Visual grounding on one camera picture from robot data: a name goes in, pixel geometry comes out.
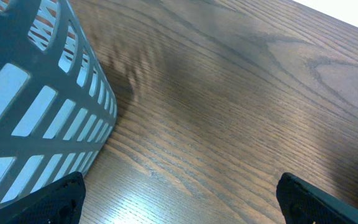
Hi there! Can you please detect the grey plastic mesh basket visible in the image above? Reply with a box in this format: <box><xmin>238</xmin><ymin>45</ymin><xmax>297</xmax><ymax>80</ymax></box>
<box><xmin>0</xmin><ymin>0</ymin><xmax>117</xmax><ymax>209</ymax></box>

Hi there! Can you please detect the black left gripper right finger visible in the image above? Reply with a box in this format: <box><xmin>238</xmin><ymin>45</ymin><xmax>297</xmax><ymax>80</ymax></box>
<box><xmin>276</xmin><ymin>172</ymin><xmax>358</xmax><ymax>224</ymax></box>

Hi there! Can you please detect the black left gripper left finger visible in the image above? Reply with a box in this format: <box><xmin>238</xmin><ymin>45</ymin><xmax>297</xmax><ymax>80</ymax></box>
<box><xmin>0</xmin><ymin>172</ymin><xmax>86</xmax><ymax>224</ymax></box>

